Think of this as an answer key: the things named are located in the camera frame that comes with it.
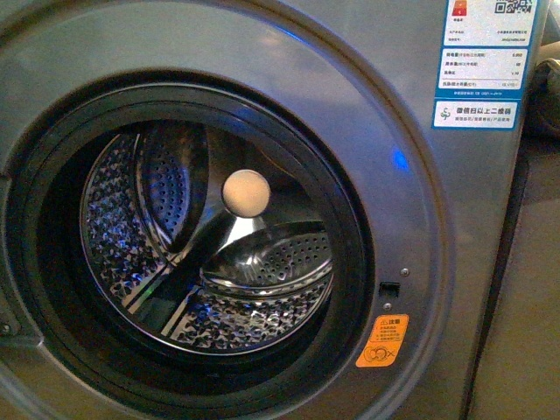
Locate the grey front-load washing machine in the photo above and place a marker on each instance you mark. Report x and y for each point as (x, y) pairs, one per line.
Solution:
(361, 77)

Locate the stainless steel washer drum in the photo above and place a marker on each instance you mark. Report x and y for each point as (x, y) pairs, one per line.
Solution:
(207, 242)

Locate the black door latch slot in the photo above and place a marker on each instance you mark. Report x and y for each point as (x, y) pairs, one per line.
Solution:
(389, 290)

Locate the orange warning sticker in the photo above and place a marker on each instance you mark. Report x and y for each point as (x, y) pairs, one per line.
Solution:
(384, 342)

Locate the black rubber door gasket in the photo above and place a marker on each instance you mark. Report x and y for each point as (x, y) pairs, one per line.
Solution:
(84, 332)

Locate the blue white energy label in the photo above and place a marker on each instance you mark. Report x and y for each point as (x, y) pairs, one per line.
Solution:
(484, 57)

